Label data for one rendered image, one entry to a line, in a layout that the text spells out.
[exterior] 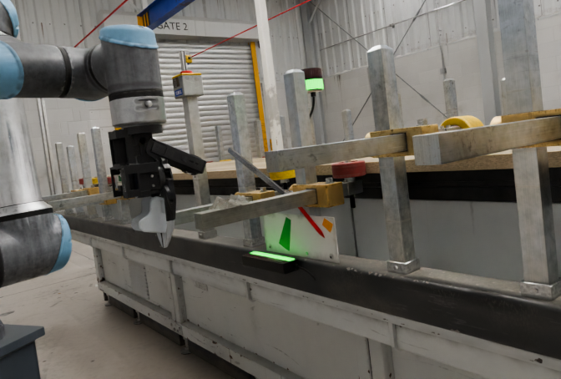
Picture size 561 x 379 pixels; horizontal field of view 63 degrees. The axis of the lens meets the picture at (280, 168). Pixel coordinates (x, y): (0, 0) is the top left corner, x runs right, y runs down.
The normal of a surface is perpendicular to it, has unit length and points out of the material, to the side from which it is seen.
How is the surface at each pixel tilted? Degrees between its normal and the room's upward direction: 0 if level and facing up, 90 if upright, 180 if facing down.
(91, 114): 90
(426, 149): 90
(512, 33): 90
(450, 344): 90
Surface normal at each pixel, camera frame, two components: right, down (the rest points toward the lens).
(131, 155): 0.62, -0.04
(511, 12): -0.78, 0.13
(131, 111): 0.05, 0.05
